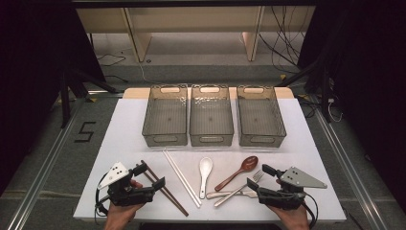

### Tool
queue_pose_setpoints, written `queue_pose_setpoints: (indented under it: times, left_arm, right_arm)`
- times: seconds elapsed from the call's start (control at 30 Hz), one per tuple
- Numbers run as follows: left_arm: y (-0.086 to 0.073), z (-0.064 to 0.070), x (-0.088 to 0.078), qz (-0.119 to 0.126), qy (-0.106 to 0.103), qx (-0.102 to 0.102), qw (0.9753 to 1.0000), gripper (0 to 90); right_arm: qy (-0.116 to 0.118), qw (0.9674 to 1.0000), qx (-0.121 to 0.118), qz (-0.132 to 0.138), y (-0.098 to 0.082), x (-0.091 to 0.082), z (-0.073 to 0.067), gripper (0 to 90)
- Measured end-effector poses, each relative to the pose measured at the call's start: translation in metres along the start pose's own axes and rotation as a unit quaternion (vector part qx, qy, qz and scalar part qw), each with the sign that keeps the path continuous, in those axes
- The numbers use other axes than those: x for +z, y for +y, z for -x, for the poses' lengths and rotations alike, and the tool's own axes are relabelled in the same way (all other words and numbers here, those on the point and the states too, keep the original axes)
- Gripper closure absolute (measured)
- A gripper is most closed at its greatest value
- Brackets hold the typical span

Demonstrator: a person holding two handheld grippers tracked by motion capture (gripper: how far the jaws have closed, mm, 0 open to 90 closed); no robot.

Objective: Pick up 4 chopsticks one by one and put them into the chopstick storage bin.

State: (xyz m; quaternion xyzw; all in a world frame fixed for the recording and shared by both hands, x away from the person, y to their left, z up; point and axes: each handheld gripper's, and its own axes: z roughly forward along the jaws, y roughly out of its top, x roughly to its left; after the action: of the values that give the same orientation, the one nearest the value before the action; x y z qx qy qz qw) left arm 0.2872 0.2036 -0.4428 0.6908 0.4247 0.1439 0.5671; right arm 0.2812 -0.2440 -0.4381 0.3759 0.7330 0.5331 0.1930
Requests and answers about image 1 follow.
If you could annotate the white ceramic spoon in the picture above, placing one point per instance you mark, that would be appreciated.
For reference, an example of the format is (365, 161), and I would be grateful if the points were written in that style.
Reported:
(206, 166)

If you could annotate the person's left hand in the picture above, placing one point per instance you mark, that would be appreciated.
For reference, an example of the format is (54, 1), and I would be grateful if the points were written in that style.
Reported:
(121, 215)

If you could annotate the clear grey plastic bin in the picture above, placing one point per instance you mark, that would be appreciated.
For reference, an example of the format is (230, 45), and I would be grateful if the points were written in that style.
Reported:
(260, 119)
(210, 118)
(166, 118)

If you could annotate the silver fork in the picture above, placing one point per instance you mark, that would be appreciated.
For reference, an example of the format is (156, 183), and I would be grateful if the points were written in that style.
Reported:
(236, 191)

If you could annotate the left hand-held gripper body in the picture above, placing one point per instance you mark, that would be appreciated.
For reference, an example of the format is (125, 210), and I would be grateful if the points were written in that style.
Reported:
(127, 195)

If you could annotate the beige wooden bench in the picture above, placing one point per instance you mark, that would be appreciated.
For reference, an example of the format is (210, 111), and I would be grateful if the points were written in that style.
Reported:
(191, 19)

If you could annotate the yellow tape piece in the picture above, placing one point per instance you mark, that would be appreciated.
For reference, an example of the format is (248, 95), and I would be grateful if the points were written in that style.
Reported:
(283, 77)
(92, 99)

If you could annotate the brown chopstick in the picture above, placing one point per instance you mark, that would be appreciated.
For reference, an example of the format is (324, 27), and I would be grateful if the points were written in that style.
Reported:
(178, 206)
(149, 178)

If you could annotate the person's right hand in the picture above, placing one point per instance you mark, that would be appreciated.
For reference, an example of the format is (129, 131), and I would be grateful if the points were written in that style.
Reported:
(292, 218)

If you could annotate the metal floor rail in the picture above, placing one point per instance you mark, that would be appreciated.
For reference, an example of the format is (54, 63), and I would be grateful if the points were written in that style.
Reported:
(351, 166)
(41, 179)

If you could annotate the white table sheet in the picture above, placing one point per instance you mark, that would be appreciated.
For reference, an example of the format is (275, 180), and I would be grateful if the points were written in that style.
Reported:
(127, 134)

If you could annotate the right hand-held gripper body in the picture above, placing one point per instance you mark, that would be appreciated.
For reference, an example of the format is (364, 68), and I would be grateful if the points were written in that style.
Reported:
(287, 195)

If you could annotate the brown wooden spoon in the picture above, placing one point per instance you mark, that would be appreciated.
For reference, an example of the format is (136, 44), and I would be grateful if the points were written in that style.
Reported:
(249, 163)

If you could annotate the black metal stand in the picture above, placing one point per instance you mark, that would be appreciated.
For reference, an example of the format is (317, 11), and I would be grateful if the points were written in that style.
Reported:
(324, 89)
(65, 102)

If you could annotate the black curtain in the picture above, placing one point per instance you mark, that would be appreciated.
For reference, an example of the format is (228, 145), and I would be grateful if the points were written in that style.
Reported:
(367, 80)
(32, 64)

